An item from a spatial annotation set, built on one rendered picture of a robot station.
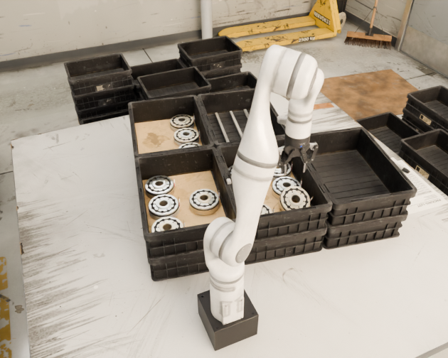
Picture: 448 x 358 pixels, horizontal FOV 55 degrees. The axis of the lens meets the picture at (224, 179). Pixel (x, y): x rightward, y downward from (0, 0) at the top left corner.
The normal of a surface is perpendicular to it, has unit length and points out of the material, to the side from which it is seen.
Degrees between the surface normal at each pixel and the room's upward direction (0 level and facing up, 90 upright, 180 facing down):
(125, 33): 90
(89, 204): 0
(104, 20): 90
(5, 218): 0
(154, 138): 0
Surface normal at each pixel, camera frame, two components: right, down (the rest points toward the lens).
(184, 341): 0.00, -0.76
